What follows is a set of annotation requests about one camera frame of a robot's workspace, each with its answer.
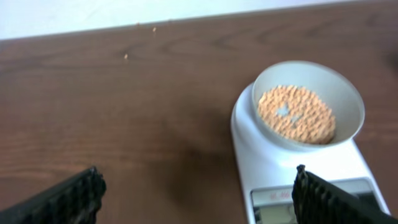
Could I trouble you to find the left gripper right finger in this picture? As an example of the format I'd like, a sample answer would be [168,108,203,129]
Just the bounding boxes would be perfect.
[292,165,397,224]

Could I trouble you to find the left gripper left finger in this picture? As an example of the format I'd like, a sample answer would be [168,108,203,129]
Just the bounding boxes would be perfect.
[1,167,106,224]

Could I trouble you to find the white digital kitchen scale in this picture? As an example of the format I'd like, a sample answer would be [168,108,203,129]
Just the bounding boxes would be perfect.
[231,85,390,223]

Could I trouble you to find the soybeans in bowl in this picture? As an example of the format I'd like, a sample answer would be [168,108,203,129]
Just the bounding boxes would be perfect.
[257,85,336,144]

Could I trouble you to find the grey round bowl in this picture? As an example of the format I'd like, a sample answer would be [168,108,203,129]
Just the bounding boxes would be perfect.
[250,61,365,151]

